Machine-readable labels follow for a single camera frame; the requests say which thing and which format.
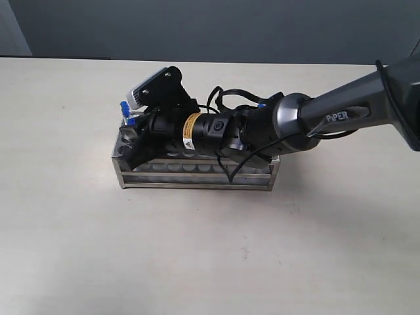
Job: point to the steel test tube rack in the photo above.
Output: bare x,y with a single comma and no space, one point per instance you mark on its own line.
255,170

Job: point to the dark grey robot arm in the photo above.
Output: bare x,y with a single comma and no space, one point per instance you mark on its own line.
388,96

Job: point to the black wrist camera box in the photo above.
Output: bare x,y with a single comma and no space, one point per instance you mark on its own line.
162,93

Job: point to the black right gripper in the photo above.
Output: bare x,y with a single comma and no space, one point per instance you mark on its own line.
207,134

